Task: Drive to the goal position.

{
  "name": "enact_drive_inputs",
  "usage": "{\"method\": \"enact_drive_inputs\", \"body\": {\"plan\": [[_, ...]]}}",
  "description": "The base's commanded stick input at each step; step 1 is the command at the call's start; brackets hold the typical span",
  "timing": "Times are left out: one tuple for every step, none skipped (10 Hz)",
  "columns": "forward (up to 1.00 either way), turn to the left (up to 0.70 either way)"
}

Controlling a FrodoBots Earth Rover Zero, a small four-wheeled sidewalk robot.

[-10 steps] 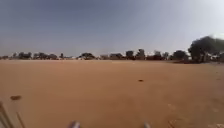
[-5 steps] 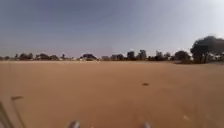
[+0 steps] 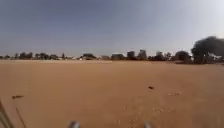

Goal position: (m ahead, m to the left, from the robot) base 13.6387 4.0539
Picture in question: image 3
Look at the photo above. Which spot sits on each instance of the large dark tree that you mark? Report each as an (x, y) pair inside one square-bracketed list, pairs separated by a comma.
[(208, 48)]

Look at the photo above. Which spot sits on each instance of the robot's own part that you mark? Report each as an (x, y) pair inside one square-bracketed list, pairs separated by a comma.
[(74, 124), (147, 125)]

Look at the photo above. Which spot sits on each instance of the row of trees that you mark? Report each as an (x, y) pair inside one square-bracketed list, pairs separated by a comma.
[(141, 55)]

